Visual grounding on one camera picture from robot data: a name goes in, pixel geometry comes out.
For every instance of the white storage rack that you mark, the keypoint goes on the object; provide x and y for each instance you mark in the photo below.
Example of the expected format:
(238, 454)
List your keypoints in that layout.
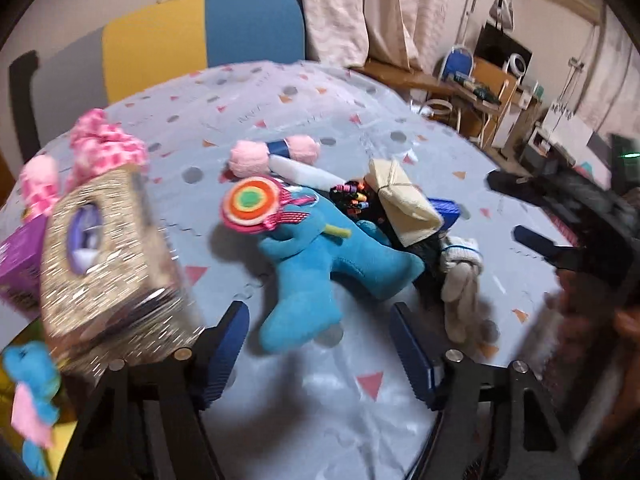
(570, 132)

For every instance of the person's right forearm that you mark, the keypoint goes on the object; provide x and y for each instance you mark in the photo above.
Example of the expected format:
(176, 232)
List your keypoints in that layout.
(595, 360)

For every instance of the grey yellow blue chair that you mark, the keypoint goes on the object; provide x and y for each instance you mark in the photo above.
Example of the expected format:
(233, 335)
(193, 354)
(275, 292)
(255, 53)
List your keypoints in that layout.
(155, 45)

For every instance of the pale patterned curtain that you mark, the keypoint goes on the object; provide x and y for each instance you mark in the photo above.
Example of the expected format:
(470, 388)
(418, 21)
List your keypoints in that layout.
(340, 5)

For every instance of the cream cloth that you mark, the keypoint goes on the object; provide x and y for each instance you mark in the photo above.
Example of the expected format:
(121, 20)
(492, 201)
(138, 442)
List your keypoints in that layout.
(405, 205)

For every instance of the purple cardboard box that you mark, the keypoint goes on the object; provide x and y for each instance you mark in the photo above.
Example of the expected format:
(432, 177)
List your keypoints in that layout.
(17, 260)

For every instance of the large blue plush with lollipop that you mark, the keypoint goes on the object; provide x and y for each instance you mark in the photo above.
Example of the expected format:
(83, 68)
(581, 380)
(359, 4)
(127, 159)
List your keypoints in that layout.
(300, 280)

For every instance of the blue ribbed object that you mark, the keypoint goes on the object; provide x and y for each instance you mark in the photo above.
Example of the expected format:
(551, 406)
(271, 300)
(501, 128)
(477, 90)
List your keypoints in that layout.
(445, 211)

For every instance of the blue folding chair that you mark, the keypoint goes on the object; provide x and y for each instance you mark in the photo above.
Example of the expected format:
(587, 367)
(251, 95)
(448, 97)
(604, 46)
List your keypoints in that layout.
(456, 64)

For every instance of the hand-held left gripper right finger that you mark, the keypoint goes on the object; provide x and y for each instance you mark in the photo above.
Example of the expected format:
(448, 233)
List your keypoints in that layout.
(410, 350)

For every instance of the black monitor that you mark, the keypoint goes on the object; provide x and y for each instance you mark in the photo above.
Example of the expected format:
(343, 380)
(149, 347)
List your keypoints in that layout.
(500, 47)

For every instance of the wooden desk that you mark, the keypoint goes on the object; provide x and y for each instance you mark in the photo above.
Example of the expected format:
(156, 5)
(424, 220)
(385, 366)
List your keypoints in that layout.
(500, 90)

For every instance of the patterned pale blue tablecloth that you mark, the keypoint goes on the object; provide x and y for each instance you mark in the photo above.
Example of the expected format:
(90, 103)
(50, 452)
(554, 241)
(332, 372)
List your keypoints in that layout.
(350, 110)

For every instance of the pink spotted plush toy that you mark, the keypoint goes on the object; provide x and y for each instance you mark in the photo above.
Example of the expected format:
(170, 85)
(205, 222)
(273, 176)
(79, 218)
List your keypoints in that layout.
(107, 147)

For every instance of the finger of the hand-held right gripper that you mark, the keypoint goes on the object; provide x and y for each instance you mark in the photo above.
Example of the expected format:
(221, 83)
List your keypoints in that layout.
(537, 245)
(520, 185)

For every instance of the ornate metallic tissue box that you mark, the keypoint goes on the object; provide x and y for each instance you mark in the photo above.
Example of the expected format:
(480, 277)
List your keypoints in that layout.
(115, 280)

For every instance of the pink towel roll blue band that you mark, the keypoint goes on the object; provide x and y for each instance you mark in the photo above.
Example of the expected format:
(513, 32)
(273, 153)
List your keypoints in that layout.
(247, 157)

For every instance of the white sponge block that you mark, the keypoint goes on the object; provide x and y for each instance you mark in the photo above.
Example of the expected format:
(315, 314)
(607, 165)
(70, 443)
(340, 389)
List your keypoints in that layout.
(310, 172)

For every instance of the small blue plush pink dress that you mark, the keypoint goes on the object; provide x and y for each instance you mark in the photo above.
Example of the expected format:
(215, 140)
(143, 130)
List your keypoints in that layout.
(30, 360)

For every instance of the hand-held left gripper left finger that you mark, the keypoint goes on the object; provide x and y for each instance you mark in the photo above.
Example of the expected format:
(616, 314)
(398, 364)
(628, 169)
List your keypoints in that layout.
(227, 345)

